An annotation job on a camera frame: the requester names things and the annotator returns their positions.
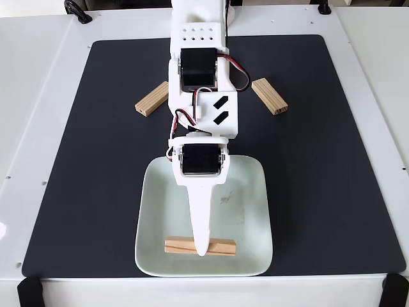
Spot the grooved wooden block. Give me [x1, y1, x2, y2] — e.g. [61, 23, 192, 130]
[164, 235, 237, 256]
[134, 81, 169, 118]
[251, 77, 289, 116]

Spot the pale green square plate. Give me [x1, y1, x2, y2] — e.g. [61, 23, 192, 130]
[134, 155, 274, 278]

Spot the black table mat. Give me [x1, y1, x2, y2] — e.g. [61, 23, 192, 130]
[21, 34, 406, 278]

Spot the red black white servo cable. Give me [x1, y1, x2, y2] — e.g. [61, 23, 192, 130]
[219, 54, 251, 93]
[165, 86, 215, 160]

